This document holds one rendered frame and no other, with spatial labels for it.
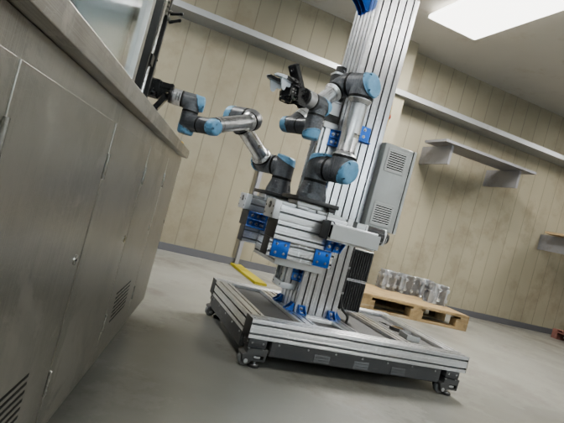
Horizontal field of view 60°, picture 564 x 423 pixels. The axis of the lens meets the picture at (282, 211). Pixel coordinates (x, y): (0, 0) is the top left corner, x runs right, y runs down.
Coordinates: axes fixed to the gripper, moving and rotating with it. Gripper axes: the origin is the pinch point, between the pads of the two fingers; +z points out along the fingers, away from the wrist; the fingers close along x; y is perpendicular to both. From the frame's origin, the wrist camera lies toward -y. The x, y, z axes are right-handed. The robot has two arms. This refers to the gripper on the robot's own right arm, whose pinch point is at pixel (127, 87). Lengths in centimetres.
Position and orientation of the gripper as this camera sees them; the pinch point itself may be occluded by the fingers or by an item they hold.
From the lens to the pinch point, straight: 241.0
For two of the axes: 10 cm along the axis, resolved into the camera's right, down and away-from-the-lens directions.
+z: -9.6, -2.6, -1.2
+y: 2.6, -9.7, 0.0
